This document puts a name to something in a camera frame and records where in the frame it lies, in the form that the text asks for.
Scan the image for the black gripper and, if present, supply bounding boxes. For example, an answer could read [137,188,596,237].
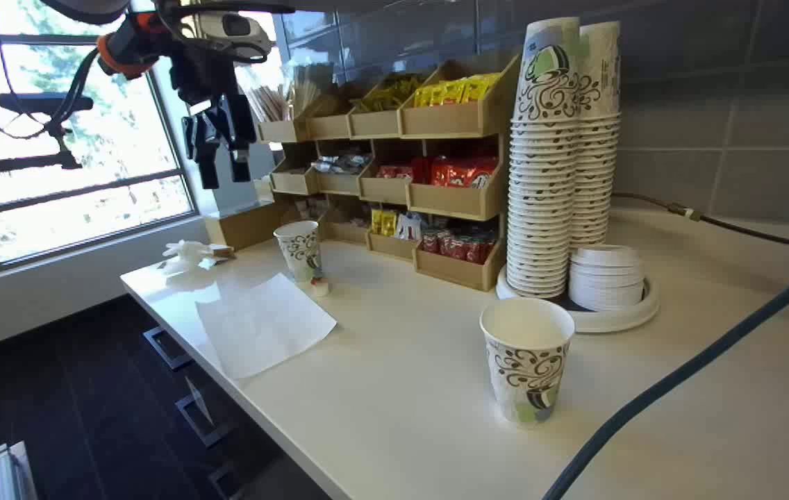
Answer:
[182,85,262,192]

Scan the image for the floral printed paper cup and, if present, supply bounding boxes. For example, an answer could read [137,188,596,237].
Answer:
[476,294,579,428]
[271,220,325,287]

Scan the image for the tall printed paper cup stack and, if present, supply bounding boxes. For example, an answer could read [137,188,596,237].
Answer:
[504,15,596,299]

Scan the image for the slim printed paper cup stack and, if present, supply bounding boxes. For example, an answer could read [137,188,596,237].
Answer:
[569,19,626,249]

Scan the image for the stack of white cup lids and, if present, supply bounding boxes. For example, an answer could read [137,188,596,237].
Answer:
[568,241,651,315]

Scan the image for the clear plastic bag of straws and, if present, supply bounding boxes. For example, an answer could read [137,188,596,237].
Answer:
[248,77,308,126]

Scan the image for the crumpled white tissue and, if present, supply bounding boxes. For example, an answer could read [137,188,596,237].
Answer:
[155,237,237,280]

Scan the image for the silver foil packets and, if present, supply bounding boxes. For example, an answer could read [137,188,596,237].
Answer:
[308,151,376,178]

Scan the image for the white paper napkin sheet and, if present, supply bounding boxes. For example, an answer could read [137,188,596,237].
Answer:
[196,270,339,383]

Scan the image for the yellow and white packets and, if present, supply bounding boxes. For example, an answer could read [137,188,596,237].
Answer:
[371,206,429,245]

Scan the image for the small red packets pile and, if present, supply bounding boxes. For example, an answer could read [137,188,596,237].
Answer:
[376,160,432,184]

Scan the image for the green yellow tea packets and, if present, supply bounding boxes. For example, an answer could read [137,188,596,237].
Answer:
[361,76,429,113]

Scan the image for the wooden nine-bin condiment rack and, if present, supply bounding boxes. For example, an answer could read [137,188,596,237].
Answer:
[300,53,523,294]

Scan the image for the bright red packets pile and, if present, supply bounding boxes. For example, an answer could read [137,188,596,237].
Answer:
[426,153,504,192]

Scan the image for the bright yellow sweetener packets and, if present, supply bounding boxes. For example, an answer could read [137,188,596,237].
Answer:
[408,69,504,112]

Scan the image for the dark red packets pile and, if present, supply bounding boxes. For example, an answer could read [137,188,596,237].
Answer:
[419,220,500,267]

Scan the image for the white round plate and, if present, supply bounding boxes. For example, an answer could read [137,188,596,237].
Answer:
[491,267,665,335]

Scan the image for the orange cable connector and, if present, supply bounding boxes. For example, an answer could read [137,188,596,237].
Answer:
[96,10,177,83]

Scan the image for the silver drawer handle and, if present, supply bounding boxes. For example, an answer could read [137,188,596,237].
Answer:
[173,374,233,451]
[207,460,250,500]
[141,326,196,373]

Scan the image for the black camera stand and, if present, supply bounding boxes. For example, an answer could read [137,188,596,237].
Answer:
[0,90,98,180]

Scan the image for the dark window frame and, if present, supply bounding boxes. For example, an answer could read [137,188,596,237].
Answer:
[0,26,204,287]

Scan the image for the dark teal hose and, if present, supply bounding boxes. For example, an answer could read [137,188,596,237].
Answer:
[541,233,789,500]

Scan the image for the thin black wall cable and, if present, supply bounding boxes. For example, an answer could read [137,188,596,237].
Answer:
[611,192,789,256]

